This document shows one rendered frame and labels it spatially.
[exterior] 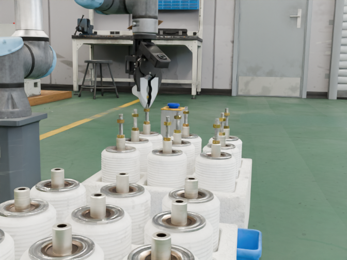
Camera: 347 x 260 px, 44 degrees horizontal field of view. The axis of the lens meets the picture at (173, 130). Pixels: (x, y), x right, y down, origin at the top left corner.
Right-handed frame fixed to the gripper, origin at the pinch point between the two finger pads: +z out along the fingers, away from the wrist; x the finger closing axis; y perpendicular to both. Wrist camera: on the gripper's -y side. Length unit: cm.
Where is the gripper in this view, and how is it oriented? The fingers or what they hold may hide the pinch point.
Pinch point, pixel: (147, 103)
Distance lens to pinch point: 127.4
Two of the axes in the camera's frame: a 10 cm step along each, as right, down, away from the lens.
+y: -6.2, -1.4, 7.7
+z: -0.2, 9.9, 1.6
